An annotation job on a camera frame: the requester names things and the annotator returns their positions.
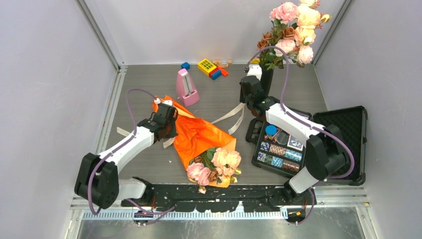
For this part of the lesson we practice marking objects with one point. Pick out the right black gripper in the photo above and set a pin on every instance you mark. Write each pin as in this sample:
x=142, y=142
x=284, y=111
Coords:
x=242, y=98

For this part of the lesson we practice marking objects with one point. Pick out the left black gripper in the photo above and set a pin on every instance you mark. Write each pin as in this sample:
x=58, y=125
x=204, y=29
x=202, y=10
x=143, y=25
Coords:
x=172, y=132

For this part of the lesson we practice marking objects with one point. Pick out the orange flower bouquet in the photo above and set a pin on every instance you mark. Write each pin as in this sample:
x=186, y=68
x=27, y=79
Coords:
x=206, y=152

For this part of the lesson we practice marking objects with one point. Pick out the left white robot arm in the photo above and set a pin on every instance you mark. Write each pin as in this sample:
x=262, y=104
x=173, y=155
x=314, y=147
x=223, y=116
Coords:
x=98, y=178

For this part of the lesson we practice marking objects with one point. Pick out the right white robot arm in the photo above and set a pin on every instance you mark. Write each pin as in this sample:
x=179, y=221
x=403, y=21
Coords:
x=326, y=151

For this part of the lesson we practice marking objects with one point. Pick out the black vase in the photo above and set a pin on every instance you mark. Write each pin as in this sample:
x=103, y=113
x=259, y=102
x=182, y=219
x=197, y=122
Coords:
x=266, y=80

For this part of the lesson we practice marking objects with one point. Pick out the pink flowers in vase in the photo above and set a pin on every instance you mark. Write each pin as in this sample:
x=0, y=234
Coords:
x=292, y=34

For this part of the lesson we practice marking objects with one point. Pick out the small yellow toy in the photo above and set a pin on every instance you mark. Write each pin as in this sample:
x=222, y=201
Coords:
x=255, y=61

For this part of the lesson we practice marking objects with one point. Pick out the red blue toy blocks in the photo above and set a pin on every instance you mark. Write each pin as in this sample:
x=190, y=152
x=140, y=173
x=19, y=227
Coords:
x=217, y=72

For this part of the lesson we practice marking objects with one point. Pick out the pink metronome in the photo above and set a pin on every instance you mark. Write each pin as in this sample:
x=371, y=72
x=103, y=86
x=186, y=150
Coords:
x=185, y=88

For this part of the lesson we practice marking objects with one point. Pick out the blue round chip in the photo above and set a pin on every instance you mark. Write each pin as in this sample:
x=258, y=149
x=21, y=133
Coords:
x=271, y=130

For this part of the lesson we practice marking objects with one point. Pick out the wooden toy pieces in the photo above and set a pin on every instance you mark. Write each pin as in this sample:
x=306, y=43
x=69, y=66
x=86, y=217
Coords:
x=220, y=63

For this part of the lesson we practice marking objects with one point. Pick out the yellow toy block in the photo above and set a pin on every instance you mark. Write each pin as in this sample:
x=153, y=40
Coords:
x=206, y=66

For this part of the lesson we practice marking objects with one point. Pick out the blue toy block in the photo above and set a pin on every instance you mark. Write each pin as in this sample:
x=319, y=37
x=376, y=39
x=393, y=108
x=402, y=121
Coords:
x=185, y=66

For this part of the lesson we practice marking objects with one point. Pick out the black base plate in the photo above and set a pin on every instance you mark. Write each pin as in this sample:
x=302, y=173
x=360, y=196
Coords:
x=253, y=198

